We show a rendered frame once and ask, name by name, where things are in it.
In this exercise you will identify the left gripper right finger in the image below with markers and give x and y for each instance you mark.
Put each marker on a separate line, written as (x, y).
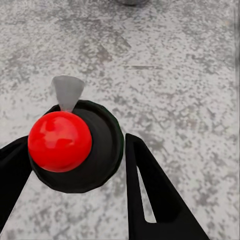
(174, 220)

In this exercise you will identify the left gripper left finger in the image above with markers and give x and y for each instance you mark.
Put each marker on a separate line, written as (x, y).
(15, 169)

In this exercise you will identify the insectifuge atomizer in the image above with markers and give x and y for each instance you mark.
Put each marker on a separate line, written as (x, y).
(77, 145)

